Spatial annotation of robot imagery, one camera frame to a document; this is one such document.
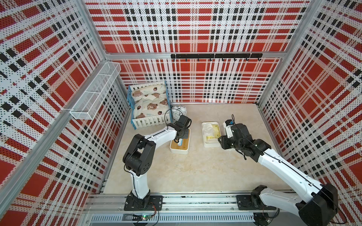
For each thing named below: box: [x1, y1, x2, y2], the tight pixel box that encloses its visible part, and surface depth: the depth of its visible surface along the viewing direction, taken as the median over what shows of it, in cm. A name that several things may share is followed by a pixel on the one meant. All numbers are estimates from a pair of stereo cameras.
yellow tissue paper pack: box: [206, 124, 222, 139], surface depth 100 cm
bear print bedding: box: [131, 83, 170, 119], surface depth 110 cm
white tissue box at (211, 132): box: [201, 121, 222, 148], surface depth 100 cm
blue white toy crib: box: [126, 80, 173, 130], surface depth 107 cm
